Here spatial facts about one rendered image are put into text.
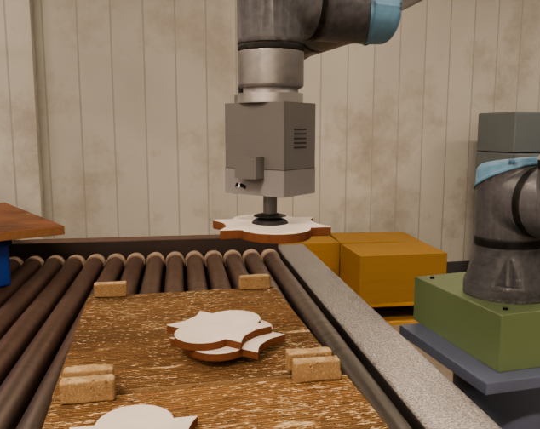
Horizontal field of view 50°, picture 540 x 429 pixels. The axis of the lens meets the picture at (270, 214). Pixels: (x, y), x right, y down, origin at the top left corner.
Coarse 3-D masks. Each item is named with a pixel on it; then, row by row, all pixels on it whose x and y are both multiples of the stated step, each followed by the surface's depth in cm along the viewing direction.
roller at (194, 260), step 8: (192, 256) 148; (200, 256) 150; (192, 264) 139; (200, 264) 141; (192, 272) 131; (200, 272) 132; (192, 280) 125; (200, 280) 124; (192, 288) 119; (200, 288) 118
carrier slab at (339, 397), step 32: (256, 384) 70; (288, 384) 70; (320, 384) 70; (352, 384) 70; (64, 416) 62; (96, 416) 62; (224, 416) 62; (256, 416) 62; (288, 416) 62; (320, 416) 62; (352, 416) 62
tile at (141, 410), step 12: (120, 408) 62; (132, 408) 62; (144, 408) 62; (156, 408) 62; (108, 420) 59; (120, 420) 59; (132, 420) 59; (144, 420) 59; (156, 420) 59; (168, 420) 59; (180, 420) 59; (192, 420) 59
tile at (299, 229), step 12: (240, 216) 73; (252, 216) 73; (288, 216) 73; (216, 228) 70; (228, 228) 64; (240, 228) 64; (252, 228) 64; (264, 228) 64; (276, 228) 64; (288, 228) 64; (300, 228) 64; (312, 228) 66; (324, 228) 66; (252, 240) 62; (264, 240) 61; (276, 240) 61; (288, 240) 61; (300, 240) 62
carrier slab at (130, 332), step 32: (96, 320) 93; (128, 320) 93; (160, 320) 93; (288, 320) 93; (96, 352) 80; (128, 352) 80; (160, 352) 80; (128, 384) 70; (160, 384) 70; (192, 384) 70; (224, 384) 71
